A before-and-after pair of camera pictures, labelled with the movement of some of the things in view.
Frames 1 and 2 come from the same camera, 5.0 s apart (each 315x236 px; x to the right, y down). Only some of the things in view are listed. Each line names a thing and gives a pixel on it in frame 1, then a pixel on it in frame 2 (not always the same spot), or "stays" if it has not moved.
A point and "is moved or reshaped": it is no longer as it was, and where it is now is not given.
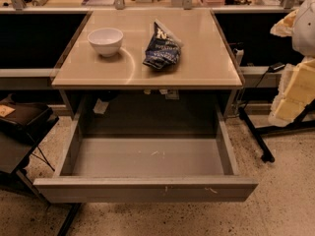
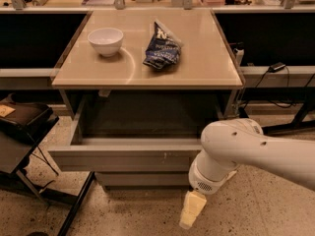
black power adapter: [277, 67] stays
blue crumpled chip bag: [163, 48] stays
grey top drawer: [156, 150] is moved or reshaped
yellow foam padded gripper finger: [296, 88] to [204, 179]
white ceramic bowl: [106, 41] stays
